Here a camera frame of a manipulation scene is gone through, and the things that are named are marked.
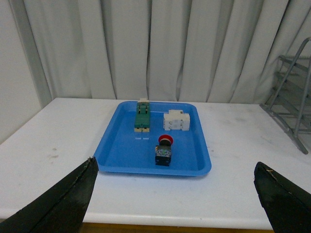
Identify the white circuit breaker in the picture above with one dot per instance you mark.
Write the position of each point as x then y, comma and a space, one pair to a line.
176, 120

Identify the red emergency stop button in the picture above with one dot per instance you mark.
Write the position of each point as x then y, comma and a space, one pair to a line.
163, 151

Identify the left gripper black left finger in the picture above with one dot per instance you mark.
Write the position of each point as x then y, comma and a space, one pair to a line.
61, 209

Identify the white curtain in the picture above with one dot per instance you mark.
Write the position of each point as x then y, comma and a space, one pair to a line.
173, 50

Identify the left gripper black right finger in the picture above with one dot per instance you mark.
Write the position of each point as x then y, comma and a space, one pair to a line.
287, 206

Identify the grey metal mesh rack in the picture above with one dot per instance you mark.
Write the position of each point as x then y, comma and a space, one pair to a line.
290, 102

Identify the green terminal relay block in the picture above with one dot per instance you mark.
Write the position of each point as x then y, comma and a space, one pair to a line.
142, 119

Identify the blue plastic tray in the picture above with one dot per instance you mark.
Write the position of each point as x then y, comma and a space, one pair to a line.
123, 150

